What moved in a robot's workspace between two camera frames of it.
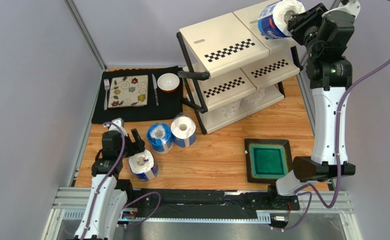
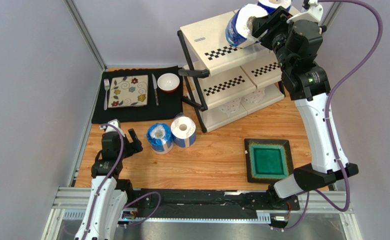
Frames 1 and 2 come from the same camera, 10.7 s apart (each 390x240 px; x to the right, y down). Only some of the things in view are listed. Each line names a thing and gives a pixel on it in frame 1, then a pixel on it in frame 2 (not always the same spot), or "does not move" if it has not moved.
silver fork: x=106 y=84 does not move
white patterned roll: x=255 y=97 does not move
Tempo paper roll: x=144 y=166 -> x=238 y=34
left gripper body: x=126 y=146 does not move
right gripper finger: x=297 y=24 -> x=265 y=28
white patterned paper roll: x=231 y=108 does not move
